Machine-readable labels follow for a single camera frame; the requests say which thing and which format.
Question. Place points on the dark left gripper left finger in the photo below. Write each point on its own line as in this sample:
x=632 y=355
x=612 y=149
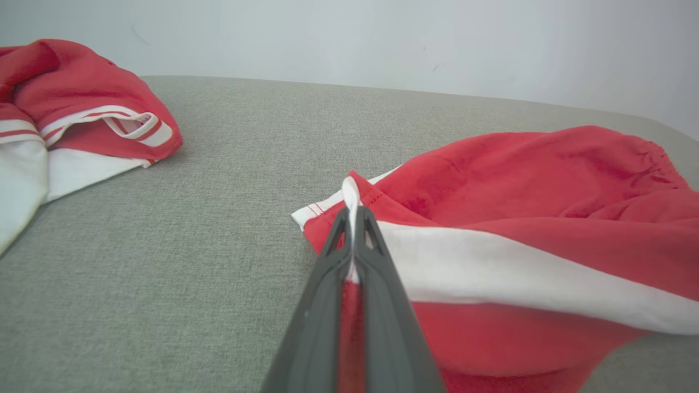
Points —
x=317 y=327

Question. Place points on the red white-striped shorts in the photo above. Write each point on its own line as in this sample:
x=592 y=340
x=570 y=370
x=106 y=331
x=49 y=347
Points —
x=546 y=191

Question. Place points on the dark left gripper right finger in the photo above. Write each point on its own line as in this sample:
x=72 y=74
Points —
x=387 y=338

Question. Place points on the red white basketball jersey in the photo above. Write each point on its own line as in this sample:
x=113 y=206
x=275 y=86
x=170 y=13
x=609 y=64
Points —
x=82 y=82

